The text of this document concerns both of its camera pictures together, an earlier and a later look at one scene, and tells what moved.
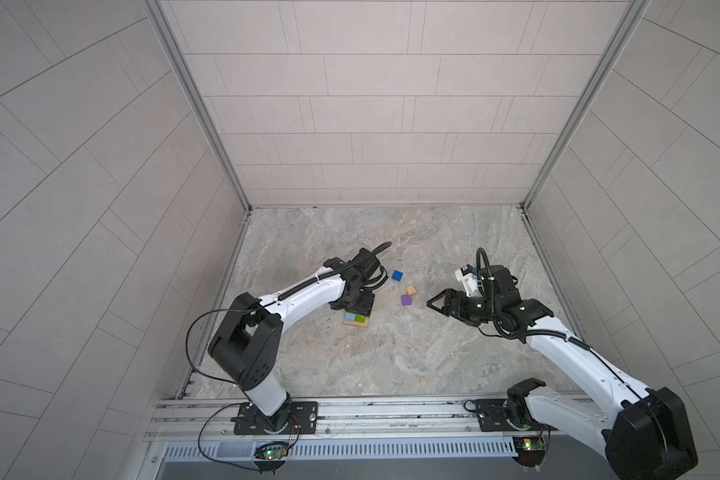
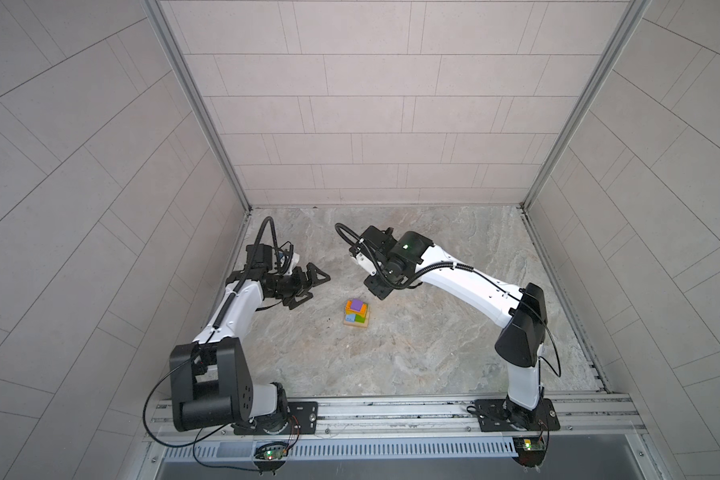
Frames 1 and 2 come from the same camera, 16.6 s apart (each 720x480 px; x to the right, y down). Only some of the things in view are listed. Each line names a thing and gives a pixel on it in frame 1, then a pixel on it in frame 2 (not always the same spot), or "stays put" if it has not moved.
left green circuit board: [271, 453] stays put
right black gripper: [450, 294] to [377, 290]
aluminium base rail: [467, 419] stays put
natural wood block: [356, 324] stays put
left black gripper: [365, 307] to [298, 286]
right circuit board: [531, 450] stays put
